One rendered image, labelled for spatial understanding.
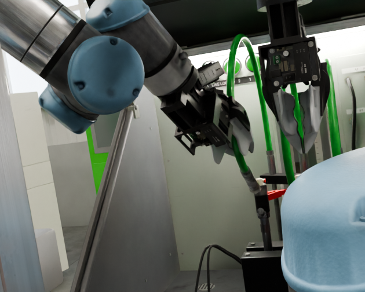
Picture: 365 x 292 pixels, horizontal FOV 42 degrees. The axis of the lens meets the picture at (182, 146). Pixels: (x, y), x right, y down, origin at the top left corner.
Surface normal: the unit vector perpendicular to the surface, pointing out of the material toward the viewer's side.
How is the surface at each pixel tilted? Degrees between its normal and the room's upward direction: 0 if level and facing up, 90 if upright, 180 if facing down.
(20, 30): 109
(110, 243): 90
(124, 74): 90
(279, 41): 90
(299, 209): 55
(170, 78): 118
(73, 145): 90
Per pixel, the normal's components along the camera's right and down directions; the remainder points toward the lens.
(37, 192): 0.83, -0.07
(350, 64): -0.30, 0.14
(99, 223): -0.31, -0.63
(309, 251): -0.89, 0.13
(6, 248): 0.94, -0.11
